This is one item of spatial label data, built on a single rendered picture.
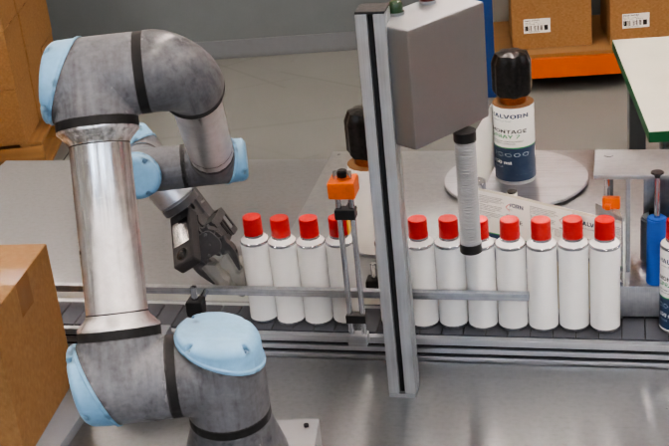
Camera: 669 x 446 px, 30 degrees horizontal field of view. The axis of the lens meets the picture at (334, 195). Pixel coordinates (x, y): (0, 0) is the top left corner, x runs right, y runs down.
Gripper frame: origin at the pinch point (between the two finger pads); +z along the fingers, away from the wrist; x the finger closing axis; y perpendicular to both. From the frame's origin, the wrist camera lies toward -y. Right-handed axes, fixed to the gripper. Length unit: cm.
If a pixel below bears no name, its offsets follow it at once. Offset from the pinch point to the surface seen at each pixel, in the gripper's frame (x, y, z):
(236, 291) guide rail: -1.7, -3.7, -1.6
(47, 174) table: 70, 76, -28
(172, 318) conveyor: 14.5, -0.7, -2.0
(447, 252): -38.5, -2.0, 10.9
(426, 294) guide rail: -31.5, -3.6, 15.3
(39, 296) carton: 16.4, -24.4, -23.6
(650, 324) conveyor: -60, 2, 41
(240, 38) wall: 155, 415, 8
